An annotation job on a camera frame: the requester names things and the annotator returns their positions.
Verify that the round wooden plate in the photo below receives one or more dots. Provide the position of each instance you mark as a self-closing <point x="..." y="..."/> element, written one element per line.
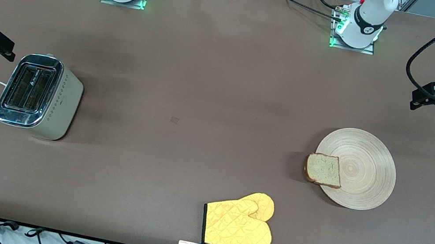
<point x="365" y="170"/>

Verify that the brown bread slice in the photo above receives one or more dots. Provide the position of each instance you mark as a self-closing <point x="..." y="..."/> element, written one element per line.
<point x="323" y="169"/>

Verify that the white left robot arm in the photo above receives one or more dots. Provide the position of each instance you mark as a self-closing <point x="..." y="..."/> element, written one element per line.
<point x="368" y="14"/>

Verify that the silver two-slot toaster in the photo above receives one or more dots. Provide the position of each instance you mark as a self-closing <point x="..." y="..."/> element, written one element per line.
<point x="63" y="108"/>

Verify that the yellow quilted oven mitt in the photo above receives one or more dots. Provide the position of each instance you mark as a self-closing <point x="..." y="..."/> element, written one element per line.
<point x="239" y="228"/>

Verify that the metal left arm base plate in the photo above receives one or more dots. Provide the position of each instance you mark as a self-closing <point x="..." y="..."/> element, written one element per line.
<point x="351" y="49"/>

